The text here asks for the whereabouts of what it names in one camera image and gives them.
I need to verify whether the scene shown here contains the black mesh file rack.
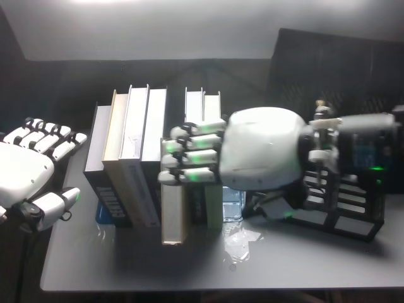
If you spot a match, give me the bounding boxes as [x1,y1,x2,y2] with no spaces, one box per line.
[244,27,404,243]

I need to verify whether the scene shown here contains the green book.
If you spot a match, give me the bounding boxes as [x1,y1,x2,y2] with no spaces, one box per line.
[203,90,225,230]

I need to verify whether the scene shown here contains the blue plastic tray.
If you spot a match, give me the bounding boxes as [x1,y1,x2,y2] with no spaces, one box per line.
[94,186,247,225]

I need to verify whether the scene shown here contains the black Century book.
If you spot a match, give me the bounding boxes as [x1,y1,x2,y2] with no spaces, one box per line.
[82,101,133,229]

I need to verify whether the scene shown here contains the beige spine book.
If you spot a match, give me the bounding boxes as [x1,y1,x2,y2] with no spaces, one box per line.
[101,89,149,227]

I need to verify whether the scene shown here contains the tan checkerboard cover book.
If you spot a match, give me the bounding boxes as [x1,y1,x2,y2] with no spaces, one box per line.
[160,138,190,246]

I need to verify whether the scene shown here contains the black spine thin book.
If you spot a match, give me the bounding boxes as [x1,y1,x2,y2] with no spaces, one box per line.
[184,86,208,225]

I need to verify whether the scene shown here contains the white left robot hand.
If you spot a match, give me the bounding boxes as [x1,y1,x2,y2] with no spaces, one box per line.
[0,117,88,234]

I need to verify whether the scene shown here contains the white backdrop board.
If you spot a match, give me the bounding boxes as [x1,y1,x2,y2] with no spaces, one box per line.
[0,0,404,61]

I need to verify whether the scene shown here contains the black Let It Be book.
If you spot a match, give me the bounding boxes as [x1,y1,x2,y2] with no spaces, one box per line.
[140,88,168,228]

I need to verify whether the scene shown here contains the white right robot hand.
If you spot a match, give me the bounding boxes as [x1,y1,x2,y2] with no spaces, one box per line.
[157,106,309,222]

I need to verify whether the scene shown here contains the white spine book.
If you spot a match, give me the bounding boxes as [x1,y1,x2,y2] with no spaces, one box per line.
[119,83,162,228]

